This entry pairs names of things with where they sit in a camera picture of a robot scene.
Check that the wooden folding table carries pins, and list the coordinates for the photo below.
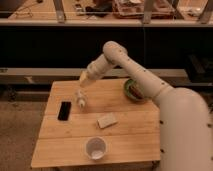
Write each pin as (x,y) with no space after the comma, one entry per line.
(134,138)

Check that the white paper cup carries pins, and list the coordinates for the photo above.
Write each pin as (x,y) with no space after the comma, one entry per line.
(95,148)

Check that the small clear bottle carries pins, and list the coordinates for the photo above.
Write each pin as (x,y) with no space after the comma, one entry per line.
(80,99)

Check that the beige sponge block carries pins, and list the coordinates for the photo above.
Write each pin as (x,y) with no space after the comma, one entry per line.
(106,120)

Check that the green bowl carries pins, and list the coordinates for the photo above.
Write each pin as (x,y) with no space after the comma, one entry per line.
(126,89)

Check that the black smartphone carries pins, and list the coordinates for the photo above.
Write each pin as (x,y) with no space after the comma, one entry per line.
(64,111)

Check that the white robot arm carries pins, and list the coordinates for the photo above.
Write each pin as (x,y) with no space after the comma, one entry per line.
(186,136)

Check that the long grey shelf rail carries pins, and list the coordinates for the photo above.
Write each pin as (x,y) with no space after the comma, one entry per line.
(48,75)

